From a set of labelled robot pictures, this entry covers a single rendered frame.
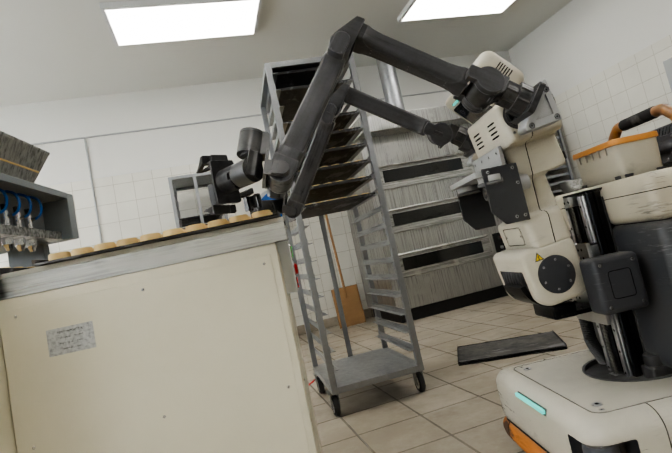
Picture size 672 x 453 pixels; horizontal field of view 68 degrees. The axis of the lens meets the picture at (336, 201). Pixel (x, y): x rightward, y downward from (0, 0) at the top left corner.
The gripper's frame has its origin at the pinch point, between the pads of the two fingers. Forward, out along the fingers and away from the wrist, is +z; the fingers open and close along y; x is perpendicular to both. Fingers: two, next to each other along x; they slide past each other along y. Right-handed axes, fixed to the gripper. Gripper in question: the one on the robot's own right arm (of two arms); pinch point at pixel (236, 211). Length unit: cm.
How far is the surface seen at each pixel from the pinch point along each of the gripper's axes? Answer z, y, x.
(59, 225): 39, 9, -46
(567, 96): -525, 101, -20
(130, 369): 49, -38, 10
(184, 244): 34.8, -11.0, 21.8
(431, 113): -333, 95, -96
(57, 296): 59, -17, 0
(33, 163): 46, 29, -39
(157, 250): 39.8, -11.0, 17.1
